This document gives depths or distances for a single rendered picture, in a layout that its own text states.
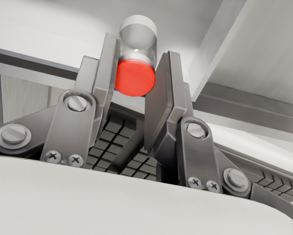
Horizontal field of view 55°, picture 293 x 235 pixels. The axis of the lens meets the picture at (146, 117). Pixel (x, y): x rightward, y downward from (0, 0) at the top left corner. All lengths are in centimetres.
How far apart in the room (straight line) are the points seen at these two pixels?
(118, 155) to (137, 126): 7
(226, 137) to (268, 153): 8
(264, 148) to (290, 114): 20
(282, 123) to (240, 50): 8
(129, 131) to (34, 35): 19
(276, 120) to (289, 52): 6
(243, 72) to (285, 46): 4
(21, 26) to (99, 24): 6
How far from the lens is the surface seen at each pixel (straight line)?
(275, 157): 49
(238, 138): 44
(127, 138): 38
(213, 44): 20
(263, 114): 26
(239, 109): 25
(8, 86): 73
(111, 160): 41
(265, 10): 23
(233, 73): 25
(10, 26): 23
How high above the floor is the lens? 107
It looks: 45 degrees down
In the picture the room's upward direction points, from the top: 179 degrees counter-clockwise
